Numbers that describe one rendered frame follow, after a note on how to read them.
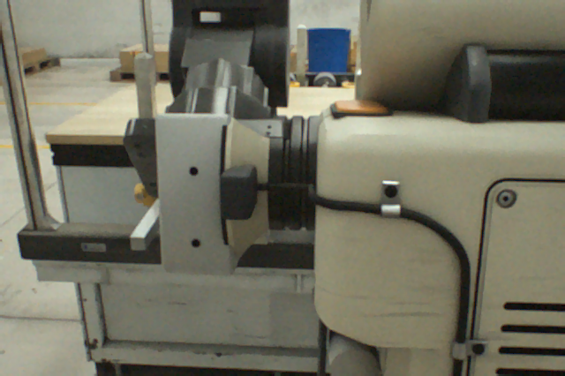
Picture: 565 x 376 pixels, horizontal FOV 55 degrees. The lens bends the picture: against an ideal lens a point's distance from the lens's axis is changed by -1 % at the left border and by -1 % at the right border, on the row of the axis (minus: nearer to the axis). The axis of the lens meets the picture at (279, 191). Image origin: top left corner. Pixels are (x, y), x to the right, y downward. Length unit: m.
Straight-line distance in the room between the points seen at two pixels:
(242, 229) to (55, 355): 1.93
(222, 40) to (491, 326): 0.30
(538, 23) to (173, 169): 0.23
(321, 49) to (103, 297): 5.20
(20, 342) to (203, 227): 2.04
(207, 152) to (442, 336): 0.18
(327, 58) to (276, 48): 6.22
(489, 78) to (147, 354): 1.72
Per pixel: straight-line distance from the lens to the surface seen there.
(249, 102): 0.41
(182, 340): 1.90
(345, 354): 0.50
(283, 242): 1.35
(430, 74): 0.35
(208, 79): 0.43
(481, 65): 0.31
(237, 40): 0.46
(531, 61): 0.33
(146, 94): 1.31
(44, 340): 2.36
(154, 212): 1.25
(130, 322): 1.91
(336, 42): 6.67
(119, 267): 1.53
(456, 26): 0.32
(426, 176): 0.29
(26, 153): 1.46
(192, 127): 0.36
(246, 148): 0.36
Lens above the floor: 1.31
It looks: 22 degrees down
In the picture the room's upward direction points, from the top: straight up
